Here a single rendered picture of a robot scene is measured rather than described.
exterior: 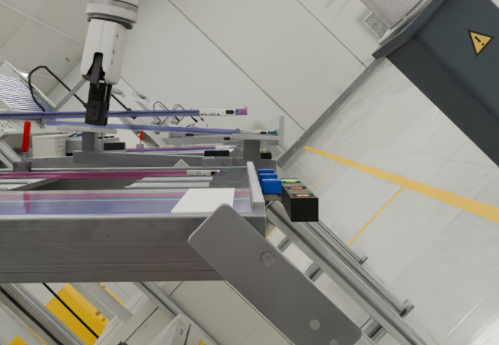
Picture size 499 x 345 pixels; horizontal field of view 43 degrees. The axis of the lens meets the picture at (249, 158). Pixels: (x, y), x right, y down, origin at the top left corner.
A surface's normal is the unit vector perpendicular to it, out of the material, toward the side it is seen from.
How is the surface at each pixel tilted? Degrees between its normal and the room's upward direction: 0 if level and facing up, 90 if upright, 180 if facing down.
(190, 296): 90
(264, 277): 90
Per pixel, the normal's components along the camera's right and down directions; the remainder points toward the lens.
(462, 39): 0.14, -0.08
